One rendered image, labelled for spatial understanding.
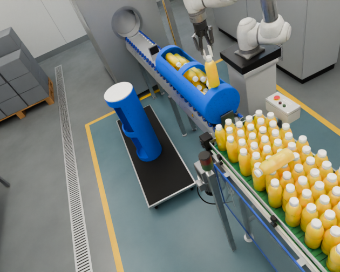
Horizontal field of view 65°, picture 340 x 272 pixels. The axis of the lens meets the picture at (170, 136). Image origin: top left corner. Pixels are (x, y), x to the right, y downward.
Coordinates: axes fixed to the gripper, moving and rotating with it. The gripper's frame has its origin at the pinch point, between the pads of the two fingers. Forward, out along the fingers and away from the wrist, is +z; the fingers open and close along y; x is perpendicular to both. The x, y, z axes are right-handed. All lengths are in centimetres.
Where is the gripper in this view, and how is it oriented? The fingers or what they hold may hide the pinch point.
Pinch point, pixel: (206, 52)
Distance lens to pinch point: 167.2
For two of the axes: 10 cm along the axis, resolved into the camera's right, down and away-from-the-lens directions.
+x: 4.1, 5.5, -7.2
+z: 3.2, 6.6, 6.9
